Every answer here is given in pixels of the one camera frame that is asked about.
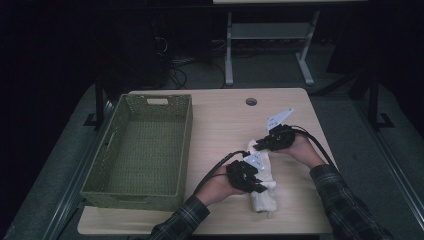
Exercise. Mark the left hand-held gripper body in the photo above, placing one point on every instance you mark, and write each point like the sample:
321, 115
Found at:
243, 175

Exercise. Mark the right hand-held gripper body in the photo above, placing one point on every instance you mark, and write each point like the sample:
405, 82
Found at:
280, 138

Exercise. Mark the white cloth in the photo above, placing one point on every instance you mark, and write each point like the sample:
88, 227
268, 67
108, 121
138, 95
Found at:
265, 200

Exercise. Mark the person's left hand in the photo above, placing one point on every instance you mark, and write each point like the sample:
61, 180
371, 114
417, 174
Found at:
220, 188

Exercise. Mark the person's right hand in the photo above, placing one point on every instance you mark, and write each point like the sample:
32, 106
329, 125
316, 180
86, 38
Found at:
303, 151

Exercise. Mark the grey round table grommet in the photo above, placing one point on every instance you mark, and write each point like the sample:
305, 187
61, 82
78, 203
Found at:
251, 101

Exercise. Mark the green woven basket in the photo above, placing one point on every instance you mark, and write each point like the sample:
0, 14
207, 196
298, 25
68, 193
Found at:
146, 150

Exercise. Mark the black metal stand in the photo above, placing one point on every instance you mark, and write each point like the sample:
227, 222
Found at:
99, 100
373, 100

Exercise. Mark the dark cabinet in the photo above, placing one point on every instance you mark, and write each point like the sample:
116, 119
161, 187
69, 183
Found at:
140, 50

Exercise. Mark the white metal desk frame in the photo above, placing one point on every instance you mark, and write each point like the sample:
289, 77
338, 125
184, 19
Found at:
270, 31

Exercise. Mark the aluminium rail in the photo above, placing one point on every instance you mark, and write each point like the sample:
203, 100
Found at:
393, 160
76, 186

